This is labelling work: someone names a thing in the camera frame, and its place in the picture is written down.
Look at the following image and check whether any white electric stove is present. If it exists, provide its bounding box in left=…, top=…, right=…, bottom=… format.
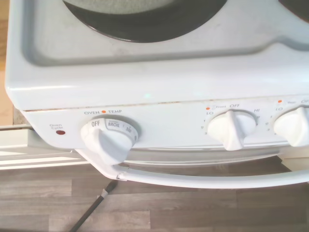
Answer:
left=4, top=0, right=309, bottom=176

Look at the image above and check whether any white oven temperature knob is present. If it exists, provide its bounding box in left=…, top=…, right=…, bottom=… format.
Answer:
left=80, top=117, right=143, bottom=166

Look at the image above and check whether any white oven door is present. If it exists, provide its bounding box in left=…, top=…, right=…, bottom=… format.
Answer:
left=125, top=146, right=284, bottom=177

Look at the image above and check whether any white burner knob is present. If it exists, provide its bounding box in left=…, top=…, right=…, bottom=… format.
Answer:
left=273, top=107, right=309, bottom=148
left=207, top=109, right=257, bottom=152

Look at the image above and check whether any black tripod leg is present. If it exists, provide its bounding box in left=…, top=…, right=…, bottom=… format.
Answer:
left=72, top=180, right=118, bottom=232

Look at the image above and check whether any white drawer cabinet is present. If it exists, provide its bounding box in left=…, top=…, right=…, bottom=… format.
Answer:
left=0, top=125, right=84, bottom=170

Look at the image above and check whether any white door cabinet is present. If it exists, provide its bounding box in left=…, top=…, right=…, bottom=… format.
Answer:
left=280, top=145, right=309, bottom=174

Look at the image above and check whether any white oven door handle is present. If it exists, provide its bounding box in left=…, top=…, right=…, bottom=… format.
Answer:
left=74, top=147, right=309, bottom=190

